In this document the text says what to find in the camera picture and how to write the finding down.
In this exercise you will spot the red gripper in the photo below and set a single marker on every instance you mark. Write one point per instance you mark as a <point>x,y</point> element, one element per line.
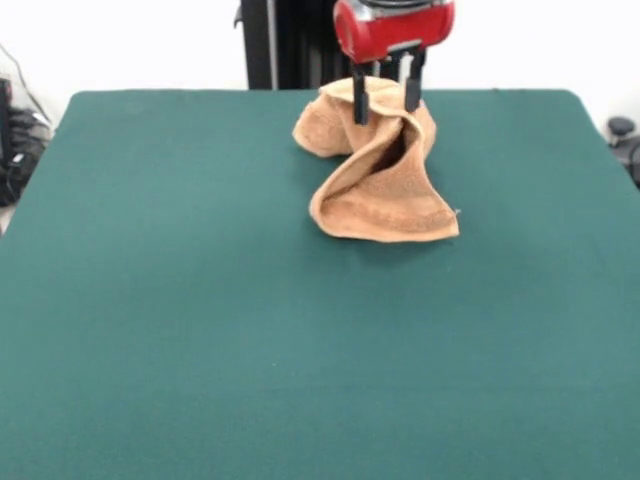
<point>390,27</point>

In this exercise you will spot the tan terry towel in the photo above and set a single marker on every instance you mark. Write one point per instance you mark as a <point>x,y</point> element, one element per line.
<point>380,185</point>

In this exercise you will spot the black round-topped object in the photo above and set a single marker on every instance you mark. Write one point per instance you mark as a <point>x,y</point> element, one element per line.
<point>625,140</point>

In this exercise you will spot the dark green table cloth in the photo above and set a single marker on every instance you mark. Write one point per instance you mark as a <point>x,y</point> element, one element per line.
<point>150,300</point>

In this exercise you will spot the black equipment pile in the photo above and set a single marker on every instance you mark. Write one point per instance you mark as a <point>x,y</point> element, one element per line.
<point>20,150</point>

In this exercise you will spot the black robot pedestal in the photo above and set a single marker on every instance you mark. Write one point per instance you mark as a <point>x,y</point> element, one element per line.
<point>300,45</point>

